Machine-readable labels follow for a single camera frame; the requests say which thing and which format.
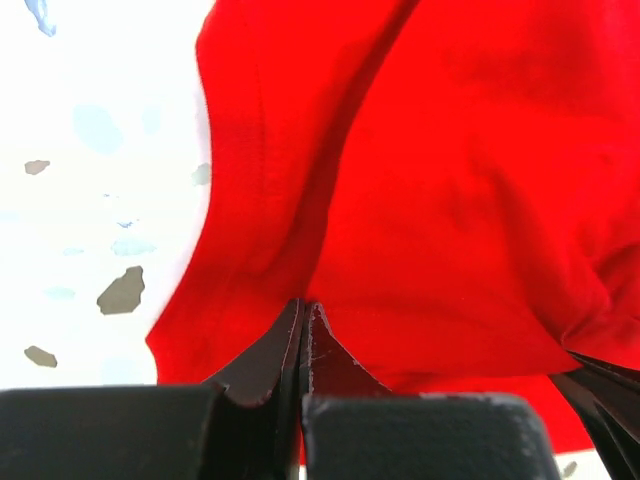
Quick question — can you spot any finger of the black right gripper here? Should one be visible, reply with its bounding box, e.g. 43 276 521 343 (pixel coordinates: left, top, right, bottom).
550 353 639 480

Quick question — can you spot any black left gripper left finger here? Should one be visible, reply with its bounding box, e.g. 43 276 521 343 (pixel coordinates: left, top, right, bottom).
1 299 305 479

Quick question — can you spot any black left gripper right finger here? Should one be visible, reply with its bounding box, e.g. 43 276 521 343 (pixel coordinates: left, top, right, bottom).
300 303 559 480

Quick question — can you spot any red t-shirt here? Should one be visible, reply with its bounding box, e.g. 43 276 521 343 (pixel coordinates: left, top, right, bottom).
147 0 639 453

